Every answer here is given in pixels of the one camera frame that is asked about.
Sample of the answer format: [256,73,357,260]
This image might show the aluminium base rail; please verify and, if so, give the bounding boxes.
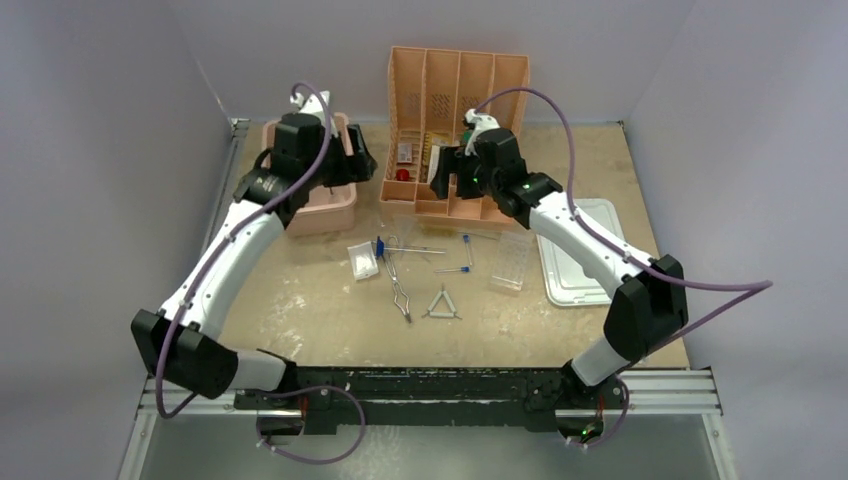
[119,366,737,479]

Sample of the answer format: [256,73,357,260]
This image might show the clay pipe triangle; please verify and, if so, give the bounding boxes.
[422,285,462,320]

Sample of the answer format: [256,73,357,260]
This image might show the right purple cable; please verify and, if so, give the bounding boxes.
[471,87,774,452]

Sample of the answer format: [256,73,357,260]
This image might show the blue-capped test tube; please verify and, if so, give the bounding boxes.
[434,266,471,275]
[462,233,474,269]

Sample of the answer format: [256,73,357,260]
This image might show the pink file organizer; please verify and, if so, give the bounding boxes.
[380,46,531,231]

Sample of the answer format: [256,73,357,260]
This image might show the white paper box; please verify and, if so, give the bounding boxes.
[427,145,442,185]

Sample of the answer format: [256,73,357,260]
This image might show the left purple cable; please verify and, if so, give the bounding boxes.
[153,80,367,465]

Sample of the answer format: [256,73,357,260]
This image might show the clear test tube rack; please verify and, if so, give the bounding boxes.
[490,231,534,292]

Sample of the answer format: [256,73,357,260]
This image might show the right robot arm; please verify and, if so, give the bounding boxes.
[430,127,688,407]

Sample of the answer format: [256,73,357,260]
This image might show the metal crucible tongs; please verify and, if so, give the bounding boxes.
[382,235,412,324]

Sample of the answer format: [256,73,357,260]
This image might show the purple cable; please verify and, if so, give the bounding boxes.
[471,87,774,452]
[153,80,367,465]

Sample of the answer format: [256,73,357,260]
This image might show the upper blue-capped test tube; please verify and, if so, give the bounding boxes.
[462,233,474,269]

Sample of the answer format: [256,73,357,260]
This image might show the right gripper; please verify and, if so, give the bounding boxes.
[433,147,503,201]

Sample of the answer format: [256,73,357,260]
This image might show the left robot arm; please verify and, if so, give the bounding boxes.
[131,113,377,409]

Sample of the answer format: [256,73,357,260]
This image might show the white plastic packet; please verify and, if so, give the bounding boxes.
[347,241,379,281]

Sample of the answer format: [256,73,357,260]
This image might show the lower blue-capped test tube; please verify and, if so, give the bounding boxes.
[434,266,471,275]

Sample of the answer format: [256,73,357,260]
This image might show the pink plastic bin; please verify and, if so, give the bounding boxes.
[261,112,358,237]

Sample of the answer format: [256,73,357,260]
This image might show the white plastic lid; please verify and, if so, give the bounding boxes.
[537,198,624,308]

